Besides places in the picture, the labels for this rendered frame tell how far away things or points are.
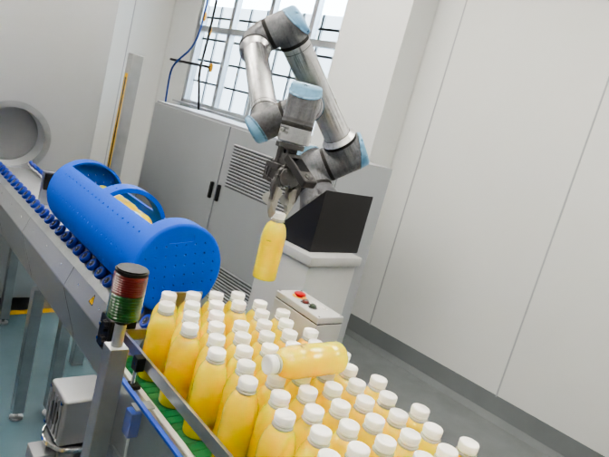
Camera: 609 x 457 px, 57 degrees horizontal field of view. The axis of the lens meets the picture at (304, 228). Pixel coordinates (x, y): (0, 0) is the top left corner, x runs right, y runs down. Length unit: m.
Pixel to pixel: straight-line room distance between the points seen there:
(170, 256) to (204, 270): 0.13
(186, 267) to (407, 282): 2.96
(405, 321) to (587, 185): 1.64
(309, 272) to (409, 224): 2.30
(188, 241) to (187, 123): 2.87
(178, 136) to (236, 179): 0.83
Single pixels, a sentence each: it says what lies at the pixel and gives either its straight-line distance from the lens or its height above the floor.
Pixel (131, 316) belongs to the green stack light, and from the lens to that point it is 1.11.
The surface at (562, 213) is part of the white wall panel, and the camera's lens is 3.95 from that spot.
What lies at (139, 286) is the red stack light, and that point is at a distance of 1.09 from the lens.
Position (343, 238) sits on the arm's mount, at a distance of 2.40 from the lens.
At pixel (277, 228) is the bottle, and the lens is 1.56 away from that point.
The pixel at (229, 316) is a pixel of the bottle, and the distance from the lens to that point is 1.52.
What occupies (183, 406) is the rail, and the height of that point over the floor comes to 0.97.
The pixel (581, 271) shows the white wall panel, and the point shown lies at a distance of 3.90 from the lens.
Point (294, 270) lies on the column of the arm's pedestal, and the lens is 2.29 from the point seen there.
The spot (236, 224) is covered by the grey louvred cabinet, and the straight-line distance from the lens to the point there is 3.89.
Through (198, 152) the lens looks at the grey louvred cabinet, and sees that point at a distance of 4.33.
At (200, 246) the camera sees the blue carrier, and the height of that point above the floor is 1.17.
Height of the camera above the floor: 1.61
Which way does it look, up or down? 11 degrees down
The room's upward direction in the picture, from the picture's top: 15 degrees clockwise
